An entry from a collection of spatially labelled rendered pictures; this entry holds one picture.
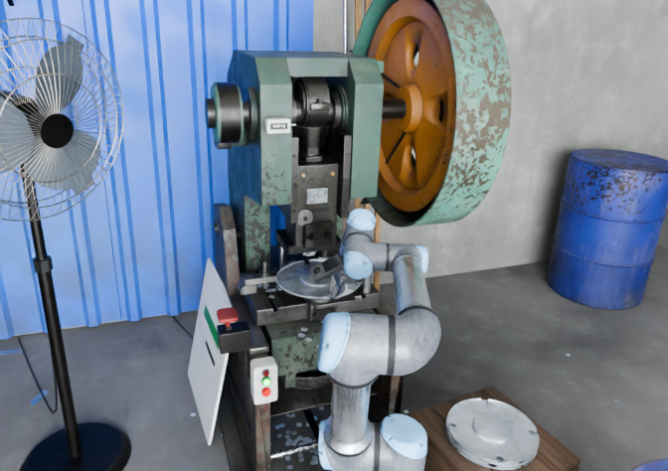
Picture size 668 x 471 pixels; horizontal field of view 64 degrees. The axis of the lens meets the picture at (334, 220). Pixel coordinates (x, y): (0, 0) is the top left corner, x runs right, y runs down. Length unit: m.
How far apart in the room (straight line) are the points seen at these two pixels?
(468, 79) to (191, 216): 1.85
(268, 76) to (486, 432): 1.31
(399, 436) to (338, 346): 0.42
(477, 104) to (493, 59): 0.14
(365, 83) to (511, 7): 1.96
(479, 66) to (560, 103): 2.31
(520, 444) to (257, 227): 1.15
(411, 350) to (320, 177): 0.86
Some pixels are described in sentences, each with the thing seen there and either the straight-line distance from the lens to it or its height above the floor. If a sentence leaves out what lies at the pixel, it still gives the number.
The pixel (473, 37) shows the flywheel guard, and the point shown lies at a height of 1.58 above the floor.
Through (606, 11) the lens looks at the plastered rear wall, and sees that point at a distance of 4.01.
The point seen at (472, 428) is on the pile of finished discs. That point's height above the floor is 0.38.
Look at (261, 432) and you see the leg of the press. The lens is 1.90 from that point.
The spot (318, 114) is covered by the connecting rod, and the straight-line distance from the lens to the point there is 1.71.
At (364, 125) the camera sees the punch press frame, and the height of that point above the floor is 1.30.
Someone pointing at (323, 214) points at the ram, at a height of 1.00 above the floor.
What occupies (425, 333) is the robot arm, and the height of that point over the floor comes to 1.05.
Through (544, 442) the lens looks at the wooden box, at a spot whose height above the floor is 0.35.
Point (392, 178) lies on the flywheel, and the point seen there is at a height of 1.05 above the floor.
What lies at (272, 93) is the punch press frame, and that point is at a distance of 1.61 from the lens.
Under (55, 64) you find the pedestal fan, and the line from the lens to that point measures 1.76.
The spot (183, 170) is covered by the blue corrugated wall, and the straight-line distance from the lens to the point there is 2.91.
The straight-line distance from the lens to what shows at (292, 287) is 1.78.
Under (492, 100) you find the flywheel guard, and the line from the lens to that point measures 1.60.
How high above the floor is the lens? 1.61
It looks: 20 degrees down
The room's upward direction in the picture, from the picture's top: 2 degrees clockwise
